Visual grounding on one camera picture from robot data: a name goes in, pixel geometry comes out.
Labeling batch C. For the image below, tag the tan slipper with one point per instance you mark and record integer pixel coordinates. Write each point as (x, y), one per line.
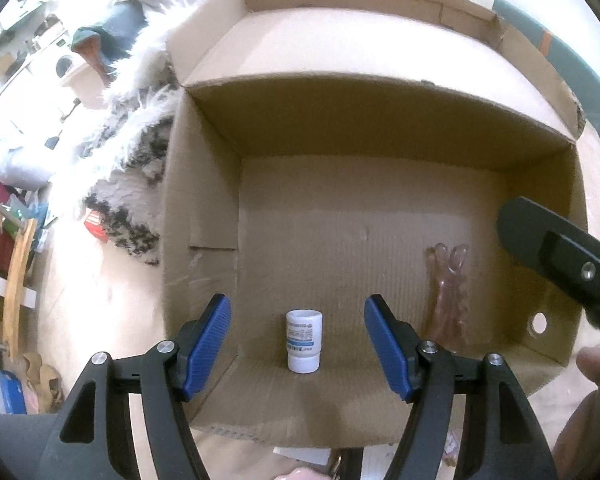
(51, 387)
(31, 366)

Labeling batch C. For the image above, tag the fluffy white patterned rug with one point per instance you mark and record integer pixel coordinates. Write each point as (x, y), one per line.
(130, 125)

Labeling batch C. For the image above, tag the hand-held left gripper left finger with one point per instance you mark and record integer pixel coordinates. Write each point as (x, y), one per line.
(210, 345)

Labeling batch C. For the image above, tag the beige cabinet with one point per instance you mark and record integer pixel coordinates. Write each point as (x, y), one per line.
(87, 87)

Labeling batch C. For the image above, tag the teal cloth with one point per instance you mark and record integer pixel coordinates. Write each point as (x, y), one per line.
(117, 25)

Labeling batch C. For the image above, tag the person's right hand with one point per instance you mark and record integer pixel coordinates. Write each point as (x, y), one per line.
(597, 367)

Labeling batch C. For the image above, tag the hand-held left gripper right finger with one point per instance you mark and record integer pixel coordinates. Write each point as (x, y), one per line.
(385, 345)

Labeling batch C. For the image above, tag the green box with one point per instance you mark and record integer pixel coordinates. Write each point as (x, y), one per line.
(22, 230)

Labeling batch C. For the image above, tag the orange brown object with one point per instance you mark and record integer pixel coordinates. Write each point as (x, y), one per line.
(94, 57)

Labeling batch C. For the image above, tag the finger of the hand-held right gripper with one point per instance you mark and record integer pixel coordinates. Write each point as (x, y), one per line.
(540, 235)

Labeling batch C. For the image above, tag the red packet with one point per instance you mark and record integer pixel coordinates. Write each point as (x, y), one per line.
(96, 225)

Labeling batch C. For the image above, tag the cardboard box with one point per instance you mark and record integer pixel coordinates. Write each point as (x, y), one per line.
(355, 240)

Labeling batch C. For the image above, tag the white paper sheet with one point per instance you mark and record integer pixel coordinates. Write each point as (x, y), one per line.
(300, 456)

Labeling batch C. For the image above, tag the blue box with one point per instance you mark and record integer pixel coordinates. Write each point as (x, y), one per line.
(12, 392)

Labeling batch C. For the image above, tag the white washing machine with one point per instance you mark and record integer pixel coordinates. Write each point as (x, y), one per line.
(66, 65)

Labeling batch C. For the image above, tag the small white pill bottle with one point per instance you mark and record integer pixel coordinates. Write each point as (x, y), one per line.
(305, 342)

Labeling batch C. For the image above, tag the white plastic bag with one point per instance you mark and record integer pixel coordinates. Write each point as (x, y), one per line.
(22, 167)

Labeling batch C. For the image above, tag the wooden chair frame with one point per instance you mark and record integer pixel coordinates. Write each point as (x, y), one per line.
(17, 270)

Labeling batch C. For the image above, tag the person's right forearm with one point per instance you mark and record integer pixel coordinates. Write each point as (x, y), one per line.
(585, 440)

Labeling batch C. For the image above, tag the teal padded mat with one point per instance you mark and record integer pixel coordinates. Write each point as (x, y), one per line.
(570, 60)

